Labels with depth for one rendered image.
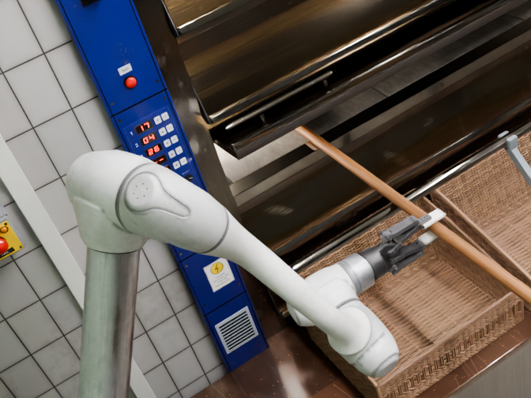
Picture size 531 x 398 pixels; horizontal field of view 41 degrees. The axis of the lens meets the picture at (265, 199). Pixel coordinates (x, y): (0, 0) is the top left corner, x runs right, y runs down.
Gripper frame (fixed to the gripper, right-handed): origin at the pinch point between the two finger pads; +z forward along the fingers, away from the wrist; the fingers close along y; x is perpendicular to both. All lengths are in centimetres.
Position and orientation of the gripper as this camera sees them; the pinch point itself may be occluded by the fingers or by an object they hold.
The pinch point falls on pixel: (432, 226)
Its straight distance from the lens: 177.7
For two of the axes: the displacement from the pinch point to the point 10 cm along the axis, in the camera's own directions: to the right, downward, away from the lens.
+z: 8.4, -4.8, 2.5
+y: 2.5, 7.6, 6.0
